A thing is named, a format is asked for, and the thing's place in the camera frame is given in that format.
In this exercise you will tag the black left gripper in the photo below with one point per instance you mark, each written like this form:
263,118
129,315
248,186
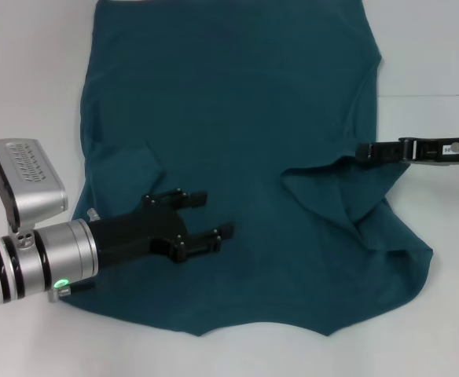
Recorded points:
135,235

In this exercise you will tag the teal blue t-shirt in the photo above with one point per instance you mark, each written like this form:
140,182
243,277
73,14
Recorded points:
233,118

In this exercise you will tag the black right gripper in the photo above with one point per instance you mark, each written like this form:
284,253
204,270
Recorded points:
430,151

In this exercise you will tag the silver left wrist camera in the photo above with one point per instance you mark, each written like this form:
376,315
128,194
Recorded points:
33,176

